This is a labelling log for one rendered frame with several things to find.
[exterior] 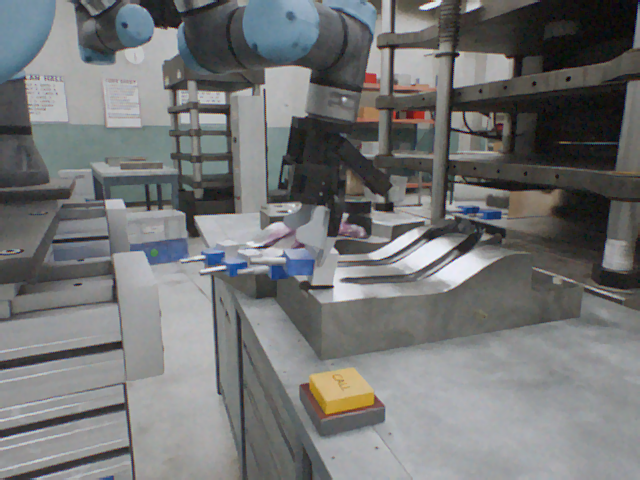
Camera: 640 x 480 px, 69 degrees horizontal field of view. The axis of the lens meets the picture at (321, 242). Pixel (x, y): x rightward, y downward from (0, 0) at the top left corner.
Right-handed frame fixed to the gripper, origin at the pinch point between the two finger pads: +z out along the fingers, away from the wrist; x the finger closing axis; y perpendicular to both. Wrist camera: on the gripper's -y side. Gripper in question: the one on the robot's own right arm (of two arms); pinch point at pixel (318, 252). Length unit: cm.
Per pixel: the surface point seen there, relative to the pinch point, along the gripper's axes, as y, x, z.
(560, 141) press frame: -156, -109, -23
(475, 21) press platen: -74, -82, -56
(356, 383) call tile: 1.4, 22.5, 7.9
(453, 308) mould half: -21.1, 8.8, 5.0
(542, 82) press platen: -74, -44, -37
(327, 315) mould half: 0.4, 8.8, 6.4
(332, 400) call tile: 5.1, 24.7, 8.4
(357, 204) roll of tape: -29, -50, 3
